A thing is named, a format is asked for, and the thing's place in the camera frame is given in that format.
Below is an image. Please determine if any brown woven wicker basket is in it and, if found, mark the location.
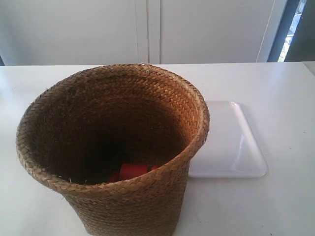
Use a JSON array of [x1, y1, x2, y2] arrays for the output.
[[16, 63, 210, 236]]

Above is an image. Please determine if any white rectangular plastic tray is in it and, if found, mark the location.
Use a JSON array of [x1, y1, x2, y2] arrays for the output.
[[189, 101, 268, 178]]

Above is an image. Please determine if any red cylinder block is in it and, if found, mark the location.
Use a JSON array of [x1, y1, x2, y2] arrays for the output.
[[151, 165, 159, 170], [119, 163, 148, 180], [108, 172, 120, 182]]

